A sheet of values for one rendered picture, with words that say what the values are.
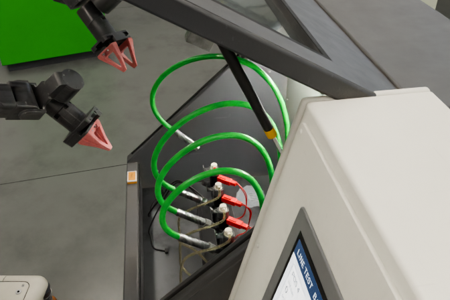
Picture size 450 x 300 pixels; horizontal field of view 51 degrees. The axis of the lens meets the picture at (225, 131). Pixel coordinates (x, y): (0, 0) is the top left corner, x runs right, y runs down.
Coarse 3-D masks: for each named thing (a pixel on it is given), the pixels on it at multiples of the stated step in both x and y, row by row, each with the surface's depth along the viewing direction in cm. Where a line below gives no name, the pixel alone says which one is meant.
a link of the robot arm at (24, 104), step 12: (0, 84) 101; (12, 84) 103; (24, 84) 105; (0, 96) 99; (12, 96) 101; (24, 96) 104; (0, 108) 99; (12, 108) 101; (24, 108) 103; (36, 108) 105
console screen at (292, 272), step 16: (304, 208) 69; (304, 224) 68; (288, 240) 73; (304, 240) 68; (288, 256) 72; (304, 256) 67; (320, 256) 63; (288, 272) 72; (304, 272) 66; (320, 272) 62; (272, 288) 77; (288, 288) 71; (304, 288) 66; (320, 288) 61; (336, 288) 58
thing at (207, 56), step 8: (200, 56) 117; (208, 56) 116; (216, 56) 115; (176, 64) 120; (184, 64) 119; (248, 64) 115; (168, 72) 121; (256, 72) 116; (264, 72) 115; (160, 80) 123; (272, 80) 116; (152, 88) 125; (272, 88) 117; (152, 96) 127; (280, 96) 118; (152, 104) 128; (280, 104) 119; (160, 120) 130; (288, 120) 121; (168, 128) 131; (288, 128) 122
